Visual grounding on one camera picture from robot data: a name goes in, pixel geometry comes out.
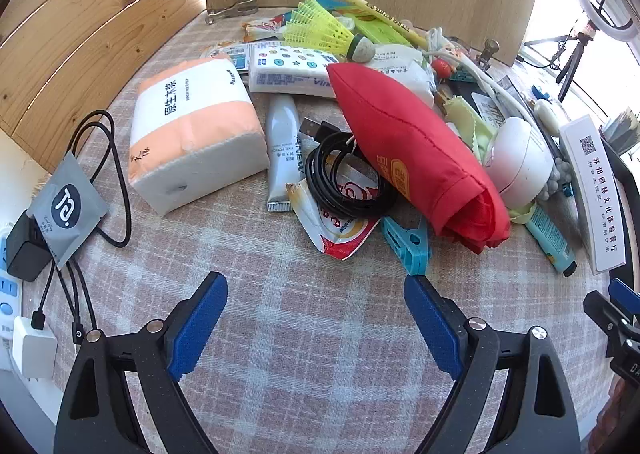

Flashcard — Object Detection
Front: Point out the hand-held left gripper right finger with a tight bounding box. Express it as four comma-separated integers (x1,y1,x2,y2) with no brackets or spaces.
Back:
403,275,582,454

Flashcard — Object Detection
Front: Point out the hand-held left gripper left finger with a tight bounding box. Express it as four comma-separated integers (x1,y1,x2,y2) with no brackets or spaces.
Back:
54,272,229,454

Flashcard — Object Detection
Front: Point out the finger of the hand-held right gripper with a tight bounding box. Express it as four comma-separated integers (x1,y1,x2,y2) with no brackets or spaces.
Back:
582,290,633,341
608,278,640,322

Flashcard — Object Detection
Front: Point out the red cloth pouch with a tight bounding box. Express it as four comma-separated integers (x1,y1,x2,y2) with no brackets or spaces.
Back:
326,62,512,253

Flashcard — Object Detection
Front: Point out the pink plaid cloth desktop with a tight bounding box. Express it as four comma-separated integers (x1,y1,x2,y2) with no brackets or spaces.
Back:
30,4,640,454

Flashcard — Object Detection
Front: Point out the light blue tube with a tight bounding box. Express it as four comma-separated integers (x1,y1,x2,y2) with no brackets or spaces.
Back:
525,204,578,279

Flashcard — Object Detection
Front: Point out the teal clothes peg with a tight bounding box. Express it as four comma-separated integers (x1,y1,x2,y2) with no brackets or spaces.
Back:
381,216,431,277

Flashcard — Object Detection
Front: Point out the white printed card box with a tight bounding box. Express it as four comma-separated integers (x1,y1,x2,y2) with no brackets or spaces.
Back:
559,115,628,277

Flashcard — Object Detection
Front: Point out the red white snack packet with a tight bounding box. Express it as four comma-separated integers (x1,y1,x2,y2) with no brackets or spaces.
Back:
285,169,388,261

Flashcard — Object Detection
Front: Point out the white round gadget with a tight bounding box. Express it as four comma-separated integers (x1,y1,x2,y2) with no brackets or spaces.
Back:
482,116,556,209

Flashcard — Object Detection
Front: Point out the white charger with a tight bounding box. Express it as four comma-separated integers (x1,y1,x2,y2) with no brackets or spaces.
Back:
11,316,58,380

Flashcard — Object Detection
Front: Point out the small grey sachet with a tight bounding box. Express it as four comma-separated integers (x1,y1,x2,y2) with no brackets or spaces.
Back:
27,154,110,271

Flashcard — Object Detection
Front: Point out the black charger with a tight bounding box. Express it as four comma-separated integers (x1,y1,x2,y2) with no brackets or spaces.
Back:
5,211,53,282

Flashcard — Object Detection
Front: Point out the orange white tissue pack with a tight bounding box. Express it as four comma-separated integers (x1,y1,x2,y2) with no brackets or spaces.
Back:
127,58,271,215

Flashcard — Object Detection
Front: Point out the white power strip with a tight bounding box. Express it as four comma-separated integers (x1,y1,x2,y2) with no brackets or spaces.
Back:
0,221,26,375

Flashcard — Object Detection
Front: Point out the white oval gadget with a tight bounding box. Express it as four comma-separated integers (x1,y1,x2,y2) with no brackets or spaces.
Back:
532,98,561,137

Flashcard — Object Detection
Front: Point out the grey cream tube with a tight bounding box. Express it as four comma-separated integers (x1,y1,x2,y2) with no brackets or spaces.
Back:
265,94,306,213

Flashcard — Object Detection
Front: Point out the window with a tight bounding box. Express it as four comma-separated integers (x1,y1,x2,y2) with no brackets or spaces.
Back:
520,0,640,135

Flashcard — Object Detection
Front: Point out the light green cleaning cloth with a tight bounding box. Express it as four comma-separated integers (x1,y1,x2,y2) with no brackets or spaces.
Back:
442,96,496,159

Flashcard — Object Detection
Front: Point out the black tripod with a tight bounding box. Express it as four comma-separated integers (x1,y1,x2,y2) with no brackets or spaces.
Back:
520,18,601,104

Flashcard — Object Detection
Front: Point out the black labelled box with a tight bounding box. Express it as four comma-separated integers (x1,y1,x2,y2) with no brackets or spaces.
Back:
447,76,516,135

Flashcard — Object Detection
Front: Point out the white leaf print sachet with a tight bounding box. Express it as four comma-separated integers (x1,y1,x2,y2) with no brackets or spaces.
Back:
370,46,436,107

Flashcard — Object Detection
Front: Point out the star print tissue pack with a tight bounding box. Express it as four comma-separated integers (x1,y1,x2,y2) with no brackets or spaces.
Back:
248,44,351,98

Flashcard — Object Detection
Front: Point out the white blue sachet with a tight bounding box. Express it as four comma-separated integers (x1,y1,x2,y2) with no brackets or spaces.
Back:
200,41,253,72

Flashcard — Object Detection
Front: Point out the steel clip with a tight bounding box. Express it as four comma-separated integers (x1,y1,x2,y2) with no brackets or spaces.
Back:
477,38,501,72

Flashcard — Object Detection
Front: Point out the green packet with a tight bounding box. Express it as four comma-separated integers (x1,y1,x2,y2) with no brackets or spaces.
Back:
350,8,416,47

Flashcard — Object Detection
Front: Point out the red white candy wrapper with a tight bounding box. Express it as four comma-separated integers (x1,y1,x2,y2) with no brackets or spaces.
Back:
242,16,291,42

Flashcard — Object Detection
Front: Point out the pine plank panel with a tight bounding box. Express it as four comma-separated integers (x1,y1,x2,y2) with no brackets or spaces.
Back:
0,0,207,175

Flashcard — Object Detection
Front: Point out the yellow shuttlecock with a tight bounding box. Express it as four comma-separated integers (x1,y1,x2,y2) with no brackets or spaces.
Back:
282,0,375,63

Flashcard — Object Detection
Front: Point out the black charging cable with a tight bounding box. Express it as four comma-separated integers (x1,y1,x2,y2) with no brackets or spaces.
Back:
30,110,133,347

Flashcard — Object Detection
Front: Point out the coiled black usb cable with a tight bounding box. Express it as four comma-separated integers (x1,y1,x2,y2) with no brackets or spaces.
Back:
297,118,398,221

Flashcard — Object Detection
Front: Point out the white cable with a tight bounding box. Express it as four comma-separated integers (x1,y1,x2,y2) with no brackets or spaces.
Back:
425,26,531,115

